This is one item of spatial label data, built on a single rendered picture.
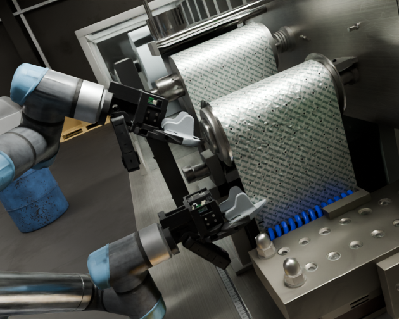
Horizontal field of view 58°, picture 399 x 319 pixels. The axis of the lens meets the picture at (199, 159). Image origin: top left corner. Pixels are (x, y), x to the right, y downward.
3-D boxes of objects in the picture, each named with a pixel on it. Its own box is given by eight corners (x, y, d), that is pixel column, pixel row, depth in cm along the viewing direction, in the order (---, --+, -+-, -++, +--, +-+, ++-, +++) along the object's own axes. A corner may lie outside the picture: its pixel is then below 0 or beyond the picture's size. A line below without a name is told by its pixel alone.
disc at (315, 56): (311, 113, 85) (296, 53, 80) (313, 112, 85) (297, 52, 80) (350, 125, 72) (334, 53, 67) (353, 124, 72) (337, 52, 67)
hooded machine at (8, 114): (46, 143, 947) (16, 90, 896) (42, 149, 884) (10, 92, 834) (18, 154, 937) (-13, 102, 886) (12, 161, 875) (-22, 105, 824)
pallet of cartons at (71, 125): (110, 116, 970) (102, 99, 954) (111, 121, 886) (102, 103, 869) (64, 135, 953) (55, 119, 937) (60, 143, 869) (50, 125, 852)
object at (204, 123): (216, 152, 69) (211, 156, 77) (225, 147, 69) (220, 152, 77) (199, 116, 70) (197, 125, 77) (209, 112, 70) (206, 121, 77)
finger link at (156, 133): (185, 139, 69) (140, 126, 67) (182, 146, 69) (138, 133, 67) (181, 134, 73) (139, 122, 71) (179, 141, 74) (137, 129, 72)
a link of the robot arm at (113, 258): (104, 278, 74) (85, 246, 71) (152, 256, 75) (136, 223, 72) (103, 303, 67) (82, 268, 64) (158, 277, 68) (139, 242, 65)
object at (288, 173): (261, 236, 76) (233, 159, 70) (356, 190, 78) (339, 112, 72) (261, 237, 75) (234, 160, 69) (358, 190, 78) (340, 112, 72)
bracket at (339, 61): (320, 72, 78) (318, 63, 77) (343, 62, 78) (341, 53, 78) (334, 73, 73) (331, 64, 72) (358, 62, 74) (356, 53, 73)
